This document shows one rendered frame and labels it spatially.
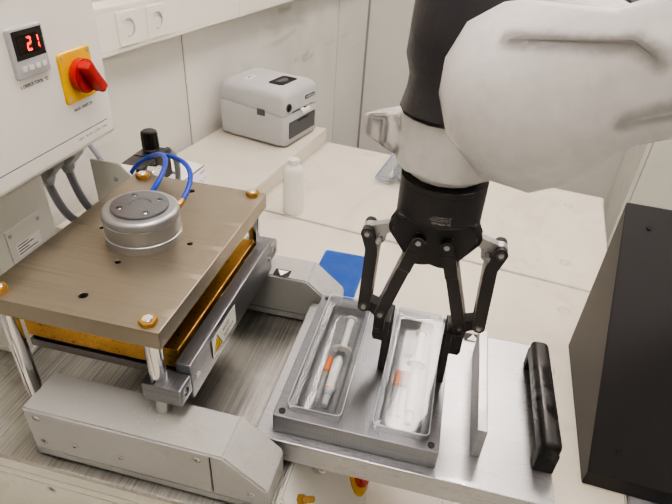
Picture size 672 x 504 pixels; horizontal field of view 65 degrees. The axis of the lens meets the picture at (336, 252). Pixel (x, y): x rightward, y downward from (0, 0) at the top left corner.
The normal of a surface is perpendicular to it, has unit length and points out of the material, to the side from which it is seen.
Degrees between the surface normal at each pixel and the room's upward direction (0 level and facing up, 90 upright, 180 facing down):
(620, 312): 43
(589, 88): 82
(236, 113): 90
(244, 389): 0
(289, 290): 90
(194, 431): 0
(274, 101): 86
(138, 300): 0
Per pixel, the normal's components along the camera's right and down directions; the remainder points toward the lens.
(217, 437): 0.06, -0.83
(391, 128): -0.96, 0.09
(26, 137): 0.97, 0.18
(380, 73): -0.36, 0.50
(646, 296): -0.15, -0.26
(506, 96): -0.44, 0.29
